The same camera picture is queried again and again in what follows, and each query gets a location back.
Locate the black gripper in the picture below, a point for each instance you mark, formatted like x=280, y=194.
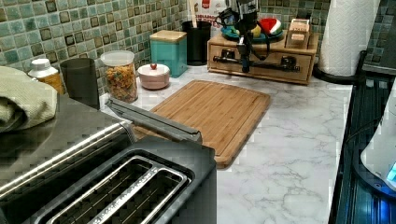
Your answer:
x=244, y=22

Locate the black drawer bar handle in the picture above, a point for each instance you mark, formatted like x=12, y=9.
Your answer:
x=287, y=63

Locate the wooden drawer with front panel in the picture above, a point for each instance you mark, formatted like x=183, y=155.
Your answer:
x=305, y=62

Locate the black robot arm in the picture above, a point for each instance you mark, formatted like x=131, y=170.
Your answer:
x=239, y=5

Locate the wooden drawer cabinet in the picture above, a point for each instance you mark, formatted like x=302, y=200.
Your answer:
x=278, y=45

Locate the yellow toy fruit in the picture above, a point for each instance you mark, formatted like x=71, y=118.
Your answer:
x=256, y=31

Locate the teal fruit plate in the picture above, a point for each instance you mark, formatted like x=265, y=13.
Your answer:
x=230, y=33

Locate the toy watermelon slice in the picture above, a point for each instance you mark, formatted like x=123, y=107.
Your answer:
x=271, y=26

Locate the white food package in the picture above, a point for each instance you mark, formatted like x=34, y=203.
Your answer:
x=208, y=10

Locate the black utensil holder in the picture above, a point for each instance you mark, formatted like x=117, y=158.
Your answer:
x=197, y=41

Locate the small wooden block holder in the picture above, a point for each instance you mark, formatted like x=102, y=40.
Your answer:
x=298, y=34

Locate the wooden spatula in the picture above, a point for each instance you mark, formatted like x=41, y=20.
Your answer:
x=193, y=15

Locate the teal canister with wooden lid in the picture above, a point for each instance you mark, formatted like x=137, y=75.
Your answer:
x=170, y=48

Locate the bamboo cutting board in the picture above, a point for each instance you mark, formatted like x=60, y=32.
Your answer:
x=225, y=115

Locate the white paper towel roll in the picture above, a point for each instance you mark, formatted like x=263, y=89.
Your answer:
x=347, y=31

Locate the pink lidded bowl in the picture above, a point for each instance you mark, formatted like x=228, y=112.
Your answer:
x=154, y=76

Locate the black paper towel holder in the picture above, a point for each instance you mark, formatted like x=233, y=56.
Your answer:
x=355, y=79

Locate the glass jar of pasta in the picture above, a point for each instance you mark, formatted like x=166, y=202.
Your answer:
x=120, y=75

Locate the grey flat bar tool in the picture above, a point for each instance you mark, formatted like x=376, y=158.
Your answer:
x=154, y=122

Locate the dark grey cup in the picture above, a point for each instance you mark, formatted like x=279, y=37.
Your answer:
x=80, y=81

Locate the black toaster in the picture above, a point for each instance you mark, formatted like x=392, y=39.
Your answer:
x=153, y=181

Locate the white lidded spice bottle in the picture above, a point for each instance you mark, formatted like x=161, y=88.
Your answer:
x=43, y=71

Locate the black dish drying rack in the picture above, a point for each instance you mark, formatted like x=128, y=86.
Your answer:
x=359, y=197

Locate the beige folded towel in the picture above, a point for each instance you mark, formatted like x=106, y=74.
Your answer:
x=24, y=102

